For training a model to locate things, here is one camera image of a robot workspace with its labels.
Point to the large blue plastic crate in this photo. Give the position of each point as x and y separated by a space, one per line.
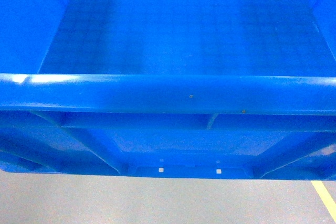
216 89

